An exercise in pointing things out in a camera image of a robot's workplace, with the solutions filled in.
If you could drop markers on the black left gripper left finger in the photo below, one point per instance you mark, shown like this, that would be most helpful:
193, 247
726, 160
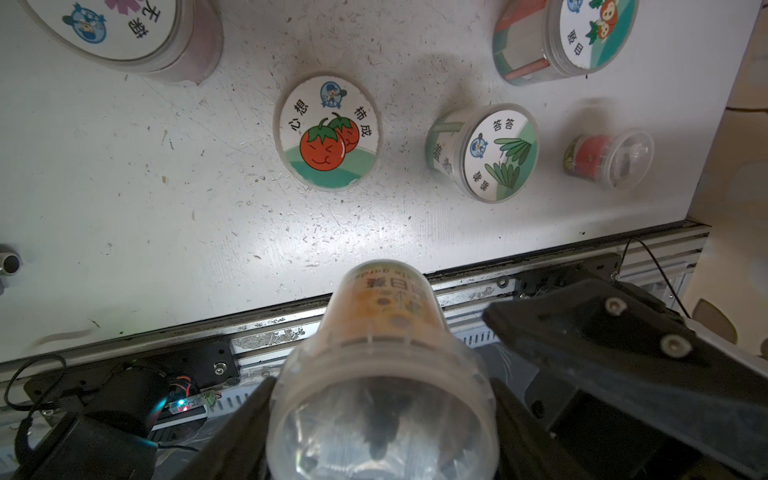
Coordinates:
238, 450

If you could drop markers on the tomato lid seed jar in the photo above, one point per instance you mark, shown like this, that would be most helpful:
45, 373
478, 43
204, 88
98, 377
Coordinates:
327, 131

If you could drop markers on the green lid seed jar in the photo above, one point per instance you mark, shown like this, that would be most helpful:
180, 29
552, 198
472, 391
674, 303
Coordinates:
488, 152

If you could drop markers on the lidded seed jar by shelf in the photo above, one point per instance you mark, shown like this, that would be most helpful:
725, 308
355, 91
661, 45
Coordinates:
545, 40

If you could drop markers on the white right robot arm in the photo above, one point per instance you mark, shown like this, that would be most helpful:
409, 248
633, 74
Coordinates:
630, 353

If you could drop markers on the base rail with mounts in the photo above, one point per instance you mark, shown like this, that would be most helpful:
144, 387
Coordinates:
245, 348

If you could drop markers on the flower lid seed jar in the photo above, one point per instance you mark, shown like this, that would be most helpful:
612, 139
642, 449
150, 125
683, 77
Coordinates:
169, 41

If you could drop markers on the metal tee pipe fitting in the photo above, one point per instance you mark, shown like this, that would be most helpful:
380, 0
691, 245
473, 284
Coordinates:
10, 263

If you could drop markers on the small clear seed cup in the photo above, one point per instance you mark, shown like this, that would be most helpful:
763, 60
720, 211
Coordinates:
383, 389

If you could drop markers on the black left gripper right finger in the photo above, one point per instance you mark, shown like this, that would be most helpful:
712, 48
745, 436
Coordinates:
527, 451

